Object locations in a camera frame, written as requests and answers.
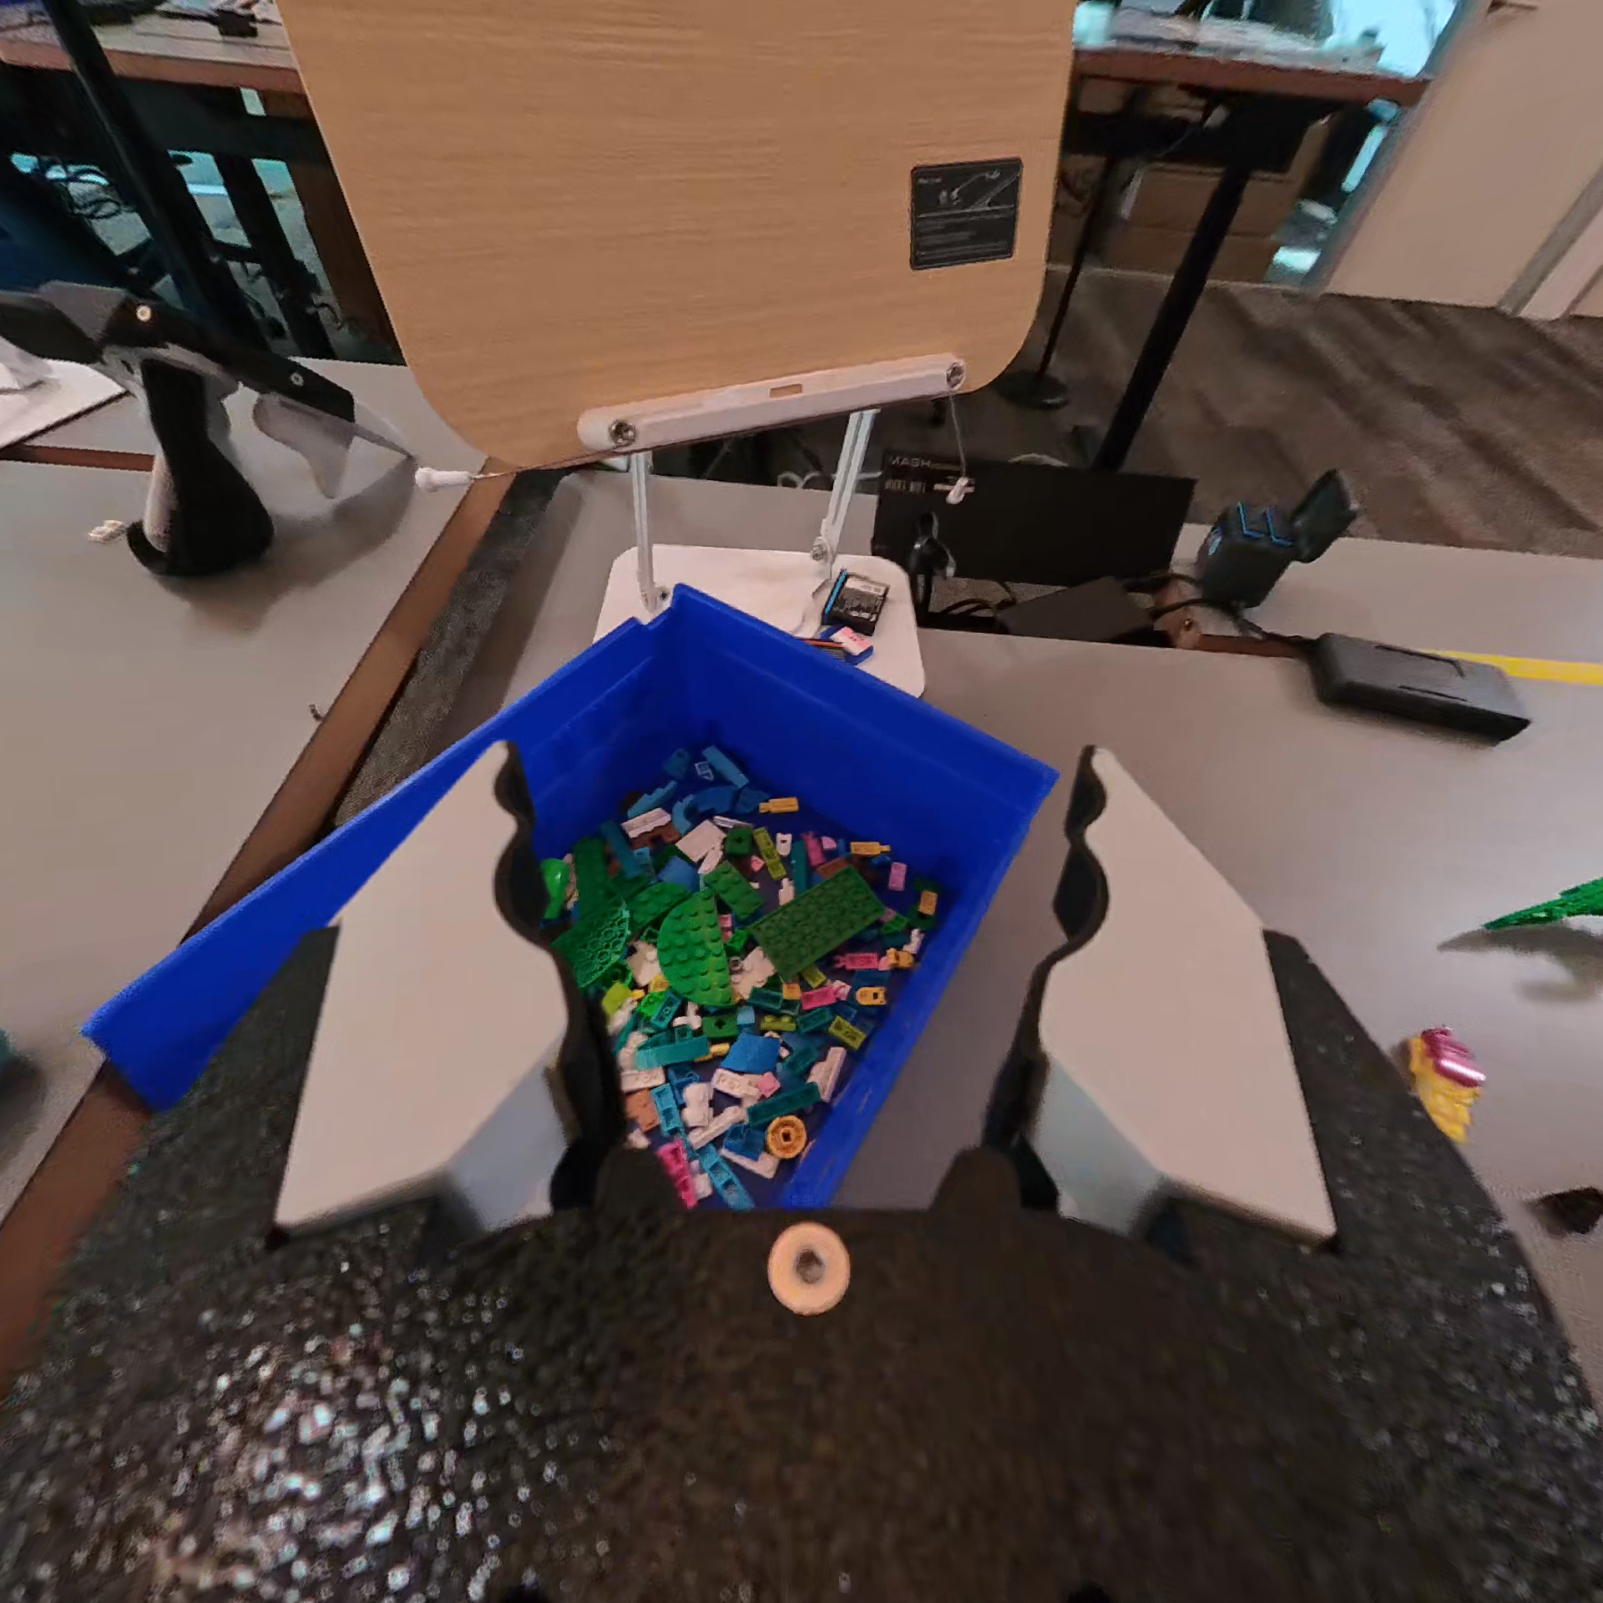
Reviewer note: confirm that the black rectangular case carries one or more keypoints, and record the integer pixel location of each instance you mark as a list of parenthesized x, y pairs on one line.
[(1414, 685)]

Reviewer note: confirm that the white paper on table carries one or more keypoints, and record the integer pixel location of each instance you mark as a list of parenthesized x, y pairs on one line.
[(51, 393)]

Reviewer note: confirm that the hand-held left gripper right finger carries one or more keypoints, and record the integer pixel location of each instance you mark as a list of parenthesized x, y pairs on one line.
[(1165, 1001)]

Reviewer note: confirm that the blue plastic bin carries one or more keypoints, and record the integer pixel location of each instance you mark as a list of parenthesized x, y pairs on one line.
[(775, 701)]

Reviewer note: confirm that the cardboard box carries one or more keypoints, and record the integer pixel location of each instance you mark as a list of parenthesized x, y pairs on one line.
[(1190, 212)]

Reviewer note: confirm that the black blue battery charger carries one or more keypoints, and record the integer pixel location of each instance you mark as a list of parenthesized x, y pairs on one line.
[(1252, 551)]

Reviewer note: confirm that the green lego plate piece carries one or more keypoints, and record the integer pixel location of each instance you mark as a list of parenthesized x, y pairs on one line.
[(1552, 904)]

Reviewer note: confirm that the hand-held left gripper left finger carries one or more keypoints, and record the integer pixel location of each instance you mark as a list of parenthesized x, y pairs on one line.
[(413, 1026)]

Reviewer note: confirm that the black round stand base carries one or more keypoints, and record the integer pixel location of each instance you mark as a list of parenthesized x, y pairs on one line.
[(1032, 389)]

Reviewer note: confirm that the black rectangular box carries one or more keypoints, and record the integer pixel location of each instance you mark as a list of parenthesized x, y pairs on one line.
[(1038, 526)]

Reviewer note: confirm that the wooden book stand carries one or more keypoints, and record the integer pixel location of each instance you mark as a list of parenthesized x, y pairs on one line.
[(651, 226)]

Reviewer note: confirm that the black tripod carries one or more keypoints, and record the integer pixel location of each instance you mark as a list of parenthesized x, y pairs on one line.
[(138, 175)]

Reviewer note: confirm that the small black piece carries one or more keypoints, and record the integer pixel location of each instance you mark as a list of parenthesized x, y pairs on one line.
[(1572, 1209)]

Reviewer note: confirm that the brown desk with black legs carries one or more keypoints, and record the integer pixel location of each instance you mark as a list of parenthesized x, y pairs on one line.
[(1252, 74)]

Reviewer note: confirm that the black camera battery blue edge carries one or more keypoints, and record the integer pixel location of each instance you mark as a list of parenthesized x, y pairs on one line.
[(861, 600)]

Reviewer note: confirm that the pile of lego bricks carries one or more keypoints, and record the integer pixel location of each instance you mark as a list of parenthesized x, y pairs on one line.
[(752, 976)]

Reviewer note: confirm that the spare grey black gripper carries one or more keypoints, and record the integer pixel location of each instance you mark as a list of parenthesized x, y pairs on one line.
[(201, 475)]

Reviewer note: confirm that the yellow pink lego piece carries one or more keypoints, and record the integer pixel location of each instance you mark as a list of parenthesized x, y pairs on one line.
[(1445, 1083)]

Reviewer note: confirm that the black power adapter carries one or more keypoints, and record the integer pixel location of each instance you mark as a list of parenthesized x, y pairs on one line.
[(1077, 609)]

